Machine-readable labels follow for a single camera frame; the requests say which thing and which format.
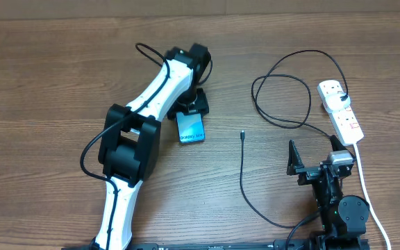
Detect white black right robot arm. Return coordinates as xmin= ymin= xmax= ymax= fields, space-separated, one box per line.
xmin=285 ymin=135 xmax=369 ymax=250

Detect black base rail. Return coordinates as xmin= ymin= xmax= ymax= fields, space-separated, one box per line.
xmin=60 ymin=237 xmax=371 ymax=250

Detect white power strip cord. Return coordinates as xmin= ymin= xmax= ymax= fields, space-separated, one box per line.
xmin=352 ymin=142 xmax=392 ymax=250

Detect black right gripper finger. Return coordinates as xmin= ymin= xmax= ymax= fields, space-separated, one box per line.
xmin=330 ymin=135 xmax=347 ymax=151
xmin=287 ymin=140 xmax=305 ymax=175

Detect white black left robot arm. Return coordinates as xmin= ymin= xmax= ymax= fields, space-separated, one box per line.
xmin=80 ymin=44 xmax=213 ymax=249

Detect white power strip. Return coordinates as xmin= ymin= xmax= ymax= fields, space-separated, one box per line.
xmin=317 ymin=80 xmax=364 ymax=146

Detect blue Galaxy smartphone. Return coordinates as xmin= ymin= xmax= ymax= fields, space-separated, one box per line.
xmin=176 ymin=112 xmax=206 ymax=144

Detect white charger plug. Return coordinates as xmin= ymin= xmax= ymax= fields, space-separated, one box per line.
xmin=323 ymin=92 xmax=351 ymax=113

